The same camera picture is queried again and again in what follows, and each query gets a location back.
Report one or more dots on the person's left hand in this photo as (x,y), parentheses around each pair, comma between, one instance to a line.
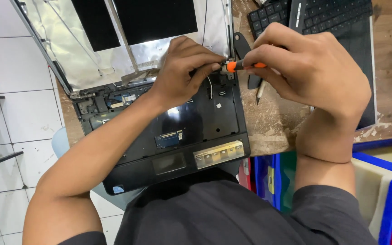
(177,78)

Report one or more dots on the person's right hand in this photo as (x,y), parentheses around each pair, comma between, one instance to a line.
(318,71)

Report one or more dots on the orange black screwdriver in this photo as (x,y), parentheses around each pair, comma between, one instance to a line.
(233,65)

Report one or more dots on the black keyboard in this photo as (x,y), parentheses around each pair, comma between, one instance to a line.
(332,15)

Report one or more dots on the black bar with white strip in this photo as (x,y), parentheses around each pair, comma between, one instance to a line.
(297,15)

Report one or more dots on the black laptop base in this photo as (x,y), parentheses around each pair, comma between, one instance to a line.
(196,136)

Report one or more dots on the small grey pointed tool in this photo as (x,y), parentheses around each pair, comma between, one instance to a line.
(260,92)

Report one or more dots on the black plastic hinge cover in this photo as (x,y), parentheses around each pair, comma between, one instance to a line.
(242,46)

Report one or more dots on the silver laptop lid shell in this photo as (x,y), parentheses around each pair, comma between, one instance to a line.
(80,58)

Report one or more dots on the blue plastic crate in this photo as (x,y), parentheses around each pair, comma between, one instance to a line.
(267,180)

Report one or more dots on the white foam sheet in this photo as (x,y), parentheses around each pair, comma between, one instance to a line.
(369,190)

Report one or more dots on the dark grey shirt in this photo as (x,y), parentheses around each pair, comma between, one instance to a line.
(216,211)

